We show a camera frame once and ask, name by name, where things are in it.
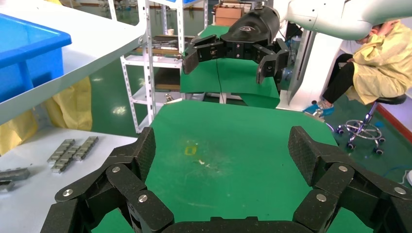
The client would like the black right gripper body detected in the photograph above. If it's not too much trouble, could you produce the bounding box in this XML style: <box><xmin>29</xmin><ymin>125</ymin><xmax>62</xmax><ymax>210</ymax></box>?
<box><xmin>222</xmin><ymin>6</ymin><xmax>281</xmax><ymax>62</ymax></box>

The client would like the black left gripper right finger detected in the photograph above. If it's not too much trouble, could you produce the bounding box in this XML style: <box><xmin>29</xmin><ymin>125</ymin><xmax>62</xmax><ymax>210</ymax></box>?
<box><xmin>288</xmin><ymin>125</ymin><xmax>412</xmax><ymax>233</ymax></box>

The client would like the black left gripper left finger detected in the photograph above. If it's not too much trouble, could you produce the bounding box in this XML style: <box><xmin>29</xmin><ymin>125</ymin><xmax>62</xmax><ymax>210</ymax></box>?
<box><xmin>40</xmin><ymin>126</ymin><xmax>174</xmax><ymax>233</ymax></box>

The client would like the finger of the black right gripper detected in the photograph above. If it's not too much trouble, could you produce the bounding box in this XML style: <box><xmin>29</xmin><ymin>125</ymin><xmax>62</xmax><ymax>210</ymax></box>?
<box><xmin>252</xmin><ymin>38</ymin><xmax>291</xmax><ymax>85</ymax></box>
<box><xmin>182</xmin><ymin>34</ymin><xmax>226</xmax><ymax>75</ymax></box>

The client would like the brown cardboard box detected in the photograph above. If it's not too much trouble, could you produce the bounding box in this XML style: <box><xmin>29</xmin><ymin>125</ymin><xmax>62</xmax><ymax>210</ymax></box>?
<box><xmin>214</xmin><ymin>6</ymin><xmax>244</xmax><ymax>27</ymax></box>

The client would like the draped green cloth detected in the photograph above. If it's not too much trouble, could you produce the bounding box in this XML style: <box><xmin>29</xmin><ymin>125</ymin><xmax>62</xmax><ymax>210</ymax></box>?
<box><xmin>179</xmin><ymin>25</ymin><xmax>281</xmax><ymax>109</ymax></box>

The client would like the white robot torso column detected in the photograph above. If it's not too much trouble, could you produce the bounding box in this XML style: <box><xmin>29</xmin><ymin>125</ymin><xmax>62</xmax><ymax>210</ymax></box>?
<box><xmin>286</xmin><ymin>30</ymin><xmax>343</xmax><ymax>112</ymax></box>

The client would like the white metal shelving rack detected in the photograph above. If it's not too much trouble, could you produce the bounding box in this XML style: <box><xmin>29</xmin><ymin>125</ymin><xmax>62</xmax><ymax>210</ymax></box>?
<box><xmin>107</xmin><ymin>0</ymin><xmax>210</xmax><ymax>107</ymax></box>

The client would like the notched metal bar part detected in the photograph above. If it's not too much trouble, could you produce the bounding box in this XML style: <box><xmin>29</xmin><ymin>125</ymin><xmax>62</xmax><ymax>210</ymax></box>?
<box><xmin>50</xmin><ymin>145</ymin><xmax>81</xmax><ymax>175</ymax></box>
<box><xmin>46</xmin><ymin>138</ymin><xmax>76</xmax><ymax>165</ymax></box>
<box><xmin>72</xmin><ymin>136</ymin><xmax>100</xmax><ymax>162</ymax></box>
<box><xmin>0</xmin><ymin>167</ymin><xmax>31</xmax><ymax>183</ymax></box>
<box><xmin>0</xmin><ymin>180</ymin><xmax>16</xmax><ymax>194</ymax></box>

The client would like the yellow plastic bag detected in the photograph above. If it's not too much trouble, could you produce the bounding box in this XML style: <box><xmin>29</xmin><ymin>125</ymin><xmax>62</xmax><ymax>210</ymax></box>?
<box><xmin>0</xmin><ymin>76</ymin><xmax>93</xmax><ymax>156</ymax></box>

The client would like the white flat shelf board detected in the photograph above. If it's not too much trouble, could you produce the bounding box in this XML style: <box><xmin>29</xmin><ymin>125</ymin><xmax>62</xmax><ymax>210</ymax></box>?
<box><xmin>0</xmin><ymin>126</ymin><xmax>138</xmax><ymax>233</ymax></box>

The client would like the rolling stool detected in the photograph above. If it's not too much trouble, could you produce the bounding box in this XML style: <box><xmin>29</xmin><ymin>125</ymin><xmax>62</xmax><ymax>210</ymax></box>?
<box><xmin>335</xmin><ymin>94</ymin><xmax>408</xmax><ymax>156</ymax></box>

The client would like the white sloped shelf board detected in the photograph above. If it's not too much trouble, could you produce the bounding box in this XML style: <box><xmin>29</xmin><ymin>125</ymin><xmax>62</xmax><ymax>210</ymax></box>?
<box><xmin>0</xmin><ymin>0</ymin><xmax>148</xmax><ymax>127</ymax></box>

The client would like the green table cloth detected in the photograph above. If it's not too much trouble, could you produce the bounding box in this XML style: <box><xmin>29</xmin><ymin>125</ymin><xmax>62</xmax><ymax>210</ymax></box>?
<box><xmin>91</xmin><ymin>100</ymin><xmax>375</xmax><ymax>233</ymax></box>

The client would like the person in yellow coat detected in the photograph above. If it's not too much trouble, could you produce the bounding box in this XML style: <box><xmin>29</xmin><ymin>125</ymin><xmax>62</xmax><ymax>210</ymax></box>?
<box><xmin>302</xmin><ymin>19</ymin><xmax>412</xmax><ymax>117</ymax></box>

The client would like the blue plastic bin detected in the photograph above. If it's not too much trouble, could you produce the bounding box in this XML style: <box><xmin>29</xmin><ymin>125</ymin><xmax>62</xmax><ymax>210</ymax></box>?
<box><xmin>0</xmin><ymin>13</ymin><xmax>72</xmax><ymax>103</ymax></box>

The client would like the blue cable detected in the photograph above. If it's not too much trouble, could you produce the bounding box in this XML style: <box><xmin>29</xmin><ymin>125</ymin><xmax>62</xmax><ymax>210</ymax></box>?
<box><xmin>382</xmin><ymin>164</ymin><xmax>412</xmax><ymax>178</ymax></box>

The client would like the white perforated rack post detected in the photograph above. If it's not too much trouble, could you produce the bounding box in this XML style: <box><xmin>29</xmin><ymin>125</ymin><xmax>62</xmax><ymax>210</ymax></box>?
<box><xmin>120</xmin><ymin>56</ymin><xmax>139</xmax><ymax>134</ymax></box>
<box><xmin>137</xmin><ymin>0</ymin><xmax>157</xmax><ymax>129</ymax></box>

